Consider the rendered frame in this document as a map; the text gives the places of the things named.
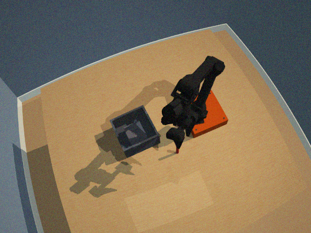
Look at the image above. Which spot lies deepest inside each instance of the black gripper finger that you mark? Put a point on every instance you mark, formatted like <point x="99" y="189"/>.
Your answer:
<point x="178" y="144"/>
<point x="190" y="128"/>

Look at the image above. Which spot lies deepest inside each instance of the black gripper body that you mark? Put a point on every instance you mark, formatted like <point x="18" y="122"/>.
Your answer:
<point x="183" y="121"/>

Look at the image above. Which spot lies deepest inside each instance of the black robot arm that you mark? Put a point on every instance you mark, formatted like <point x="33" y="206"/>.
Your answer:
<point x="189" y="87"/>

